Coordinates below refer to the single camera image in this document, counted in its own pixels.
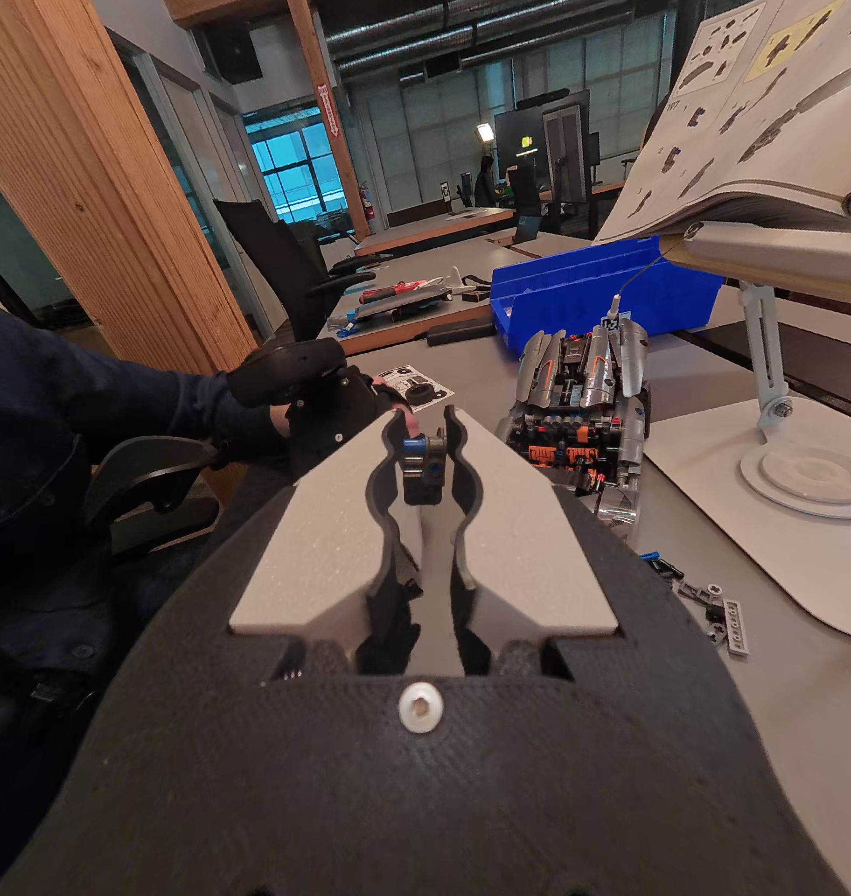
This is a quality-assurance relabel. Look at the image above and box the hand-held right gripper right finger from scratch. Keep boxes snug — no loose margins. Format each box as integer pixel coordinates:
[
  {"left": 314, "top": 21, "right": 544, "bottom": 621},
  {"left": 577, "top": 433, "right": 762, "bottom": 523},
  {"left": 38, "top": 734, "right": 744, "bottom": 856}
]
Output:
[{"left": 443, "top": 405, "right": 621, "bottom": 676}]

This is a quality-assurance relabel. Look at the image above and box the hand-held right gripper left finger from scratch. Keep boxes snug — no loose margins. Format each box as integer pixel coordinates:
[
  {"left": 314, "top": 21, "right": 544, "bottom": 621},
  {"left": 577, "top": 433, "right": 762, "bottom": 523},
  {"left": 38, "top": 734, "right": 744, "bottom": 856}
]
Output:
[{"left": 228, "top": 408, "right": 423, "bottom": 676}]

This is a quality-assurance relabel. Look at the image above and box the small black lego assembly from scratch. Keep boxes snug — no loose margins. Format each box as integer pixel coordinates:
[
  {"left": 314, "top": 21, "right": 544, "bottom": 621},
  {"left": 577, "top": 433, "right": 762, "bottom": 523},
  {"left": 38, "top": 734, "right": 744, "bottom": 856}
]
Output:
[{"left": 399, "top": 426, "right": 452, "bottom": 506}]

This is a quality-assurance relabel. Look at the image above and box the lego car model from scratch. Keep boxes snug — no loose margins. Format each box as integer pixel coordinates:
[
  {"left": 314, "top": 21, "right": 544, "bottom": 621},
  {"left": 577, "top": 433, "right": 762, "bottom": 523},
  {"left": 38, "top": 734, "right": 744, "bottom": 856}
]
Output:
[{"left": 497, "top": 318, "right": 654, "bottom": 543}]

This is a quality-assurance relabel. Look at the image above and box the person's left forearm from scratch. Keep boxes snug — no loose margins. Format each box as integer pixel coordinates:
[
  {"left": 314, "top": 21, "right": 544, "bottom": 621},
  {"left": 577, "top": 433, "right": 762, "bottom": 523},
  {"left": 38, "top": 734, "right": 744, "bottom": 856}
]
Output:
[{"left": 0, "top": 304, "right": 290, "bottom": 505}]

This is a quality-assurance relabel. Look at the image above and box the lego instruction booklet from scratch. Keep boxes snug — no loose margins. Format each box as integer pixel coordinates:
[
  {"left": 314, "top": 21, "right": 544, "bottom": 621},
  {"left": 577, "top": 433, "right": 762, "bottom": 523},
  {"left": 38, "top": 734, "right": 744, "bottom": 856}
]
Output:
[{"left": 592, "top": 0, "right": 851, "bottom": 245}]

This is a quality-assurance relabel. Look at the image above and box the person's left hand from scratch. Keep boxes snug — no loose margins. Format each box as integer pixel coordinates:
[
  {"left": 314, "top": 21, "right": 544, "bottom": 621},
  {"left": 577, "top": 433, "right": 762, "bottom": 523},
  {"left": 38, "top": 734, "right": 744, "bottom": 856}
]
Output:
[{"left": 268, "top": 374, "right": 418, "bottom": 441}]

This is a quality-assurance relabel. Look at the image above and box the white paper sheet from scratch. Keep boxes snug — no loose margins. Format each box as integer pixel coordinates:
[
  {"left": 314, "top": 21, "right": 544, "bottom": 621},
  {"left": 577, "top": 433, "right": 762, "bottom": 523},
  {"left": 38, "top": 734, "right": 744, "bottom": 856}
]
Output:
[{"left": 377, "top": 362, "right": 456, "bottom": 414}]

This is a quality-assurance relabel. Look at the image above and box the long grey case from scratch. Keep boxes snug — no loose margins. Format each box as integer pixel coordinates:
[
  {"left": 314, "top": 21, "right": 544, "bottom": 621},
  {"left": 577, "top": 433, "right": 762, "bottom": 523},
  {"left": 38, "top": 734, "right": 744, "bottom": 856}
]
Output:
[{"left": 328, "top": 280, "right": 454, "bottom": 331}]

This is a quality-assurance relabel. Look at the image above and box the red black hand tool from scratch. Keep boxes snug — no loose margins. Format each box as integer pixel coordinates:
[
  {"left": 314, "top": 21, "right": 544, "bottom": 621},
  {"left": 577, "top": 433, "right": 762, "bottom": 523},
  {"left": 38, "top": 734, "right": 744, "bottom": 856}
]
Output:
[{"left": 359, "top": 280, "right": 430, "bottom": 303}]

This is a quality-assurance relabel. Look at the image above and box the black power bank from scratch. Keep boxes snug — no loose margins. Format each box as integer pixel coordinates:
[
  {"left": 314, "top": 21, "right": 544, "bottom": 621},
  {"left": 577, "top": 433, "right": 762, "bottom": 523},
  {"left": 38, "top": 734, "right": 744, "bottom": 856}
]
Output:
[{"left": 425, "top": 316, "right": 498, "bottom": 348}]

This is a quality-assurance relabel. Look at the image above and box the black office chair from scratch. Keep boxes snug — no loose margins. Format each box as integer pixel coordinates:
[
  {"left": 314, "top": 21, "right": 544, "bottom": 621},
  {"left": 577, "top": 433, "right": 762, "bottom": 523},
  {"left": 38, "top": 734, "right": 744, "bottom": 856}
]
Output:
[{"left": 212, "top": 199, "right": 393, "bottom": 344}]

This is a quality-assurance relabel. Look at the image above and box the black chair armrest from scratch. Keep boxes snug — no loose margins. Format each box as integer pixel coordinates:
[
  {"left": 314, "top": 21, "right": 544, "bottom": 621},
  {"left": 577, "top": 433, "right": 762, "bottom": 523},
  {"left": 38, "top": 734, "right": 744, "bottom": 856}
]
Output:
[{"left": 83, "top": 435, "right": 221, "bottom": 555}]

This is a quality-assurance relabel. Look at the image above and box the white book stand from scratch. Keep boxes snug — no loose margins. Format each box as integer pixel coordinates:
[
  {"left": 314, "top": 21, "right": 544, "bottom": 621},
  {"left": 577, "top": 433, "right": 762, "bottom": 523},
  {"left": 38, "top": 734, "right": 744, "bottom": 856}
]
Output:
[{"left": 611, "top": 220, "right": 851, "bottom": 644}]

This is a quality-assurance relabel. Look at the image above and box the blue storage bin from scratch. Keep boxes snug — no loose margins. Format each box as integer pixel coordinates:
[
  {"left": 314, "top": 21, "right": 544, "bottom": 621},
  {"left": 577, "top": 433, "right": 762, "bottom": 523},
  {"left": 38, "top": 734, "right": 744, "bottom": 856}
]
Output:
[{"left": 488, "top": 236, "right": 726, "bottom": 352}]

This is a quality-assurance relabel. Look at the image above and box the wooden pillar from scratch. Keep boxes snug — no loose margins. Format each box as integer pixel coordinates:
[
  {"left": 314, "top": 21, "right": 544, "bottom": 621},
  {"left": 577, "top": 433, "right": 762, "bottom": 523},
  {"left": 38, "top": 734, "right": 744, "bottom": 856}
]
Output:
[{"left": 0, "top": 0, "right": 258, "bottom": 379}]

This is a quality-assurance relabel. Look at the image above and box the black monitor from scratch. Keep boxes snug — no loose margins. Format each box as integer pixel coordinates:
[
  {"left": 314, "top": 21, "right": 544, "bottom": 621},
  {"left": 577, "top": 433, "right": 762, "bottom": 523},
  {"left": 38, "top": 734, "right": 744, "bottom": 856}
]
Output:
[{"left": 493, "top": 90, "right": 591, "bottom": 165}]

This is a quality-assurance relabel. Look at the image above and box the grey metal cabinet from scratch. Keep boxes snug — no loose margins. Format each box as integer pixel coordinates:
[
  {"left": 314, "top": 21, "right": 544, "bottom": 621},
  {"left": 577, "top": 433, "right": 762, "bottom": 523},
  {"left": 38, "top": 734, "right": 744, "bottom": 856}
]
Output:
[{"left": 541, "top": 104, "right": 589, "bottom": 205}]

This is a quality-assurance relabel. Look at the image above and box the white plastic bracket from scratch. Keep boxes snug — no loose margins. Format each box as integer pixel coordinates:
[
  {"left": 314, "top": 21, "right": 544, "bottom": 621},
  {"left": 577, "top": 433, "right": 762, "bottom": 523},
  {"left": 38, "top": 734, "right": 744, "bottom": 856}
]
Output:
[{"left": 439, "top": 266, "right": 495, "bottom": 298}]

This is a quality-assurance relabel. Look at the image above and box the black wall speaker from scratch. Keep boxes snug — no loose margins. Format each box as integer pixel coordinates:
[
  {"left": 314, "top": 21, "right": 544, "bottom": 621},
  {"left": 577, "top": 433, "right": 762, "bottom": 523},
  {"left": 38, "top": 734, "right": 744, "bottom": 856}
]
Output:
[{"left": 207, "top": 23, "right": 263, "bottom": 86}]

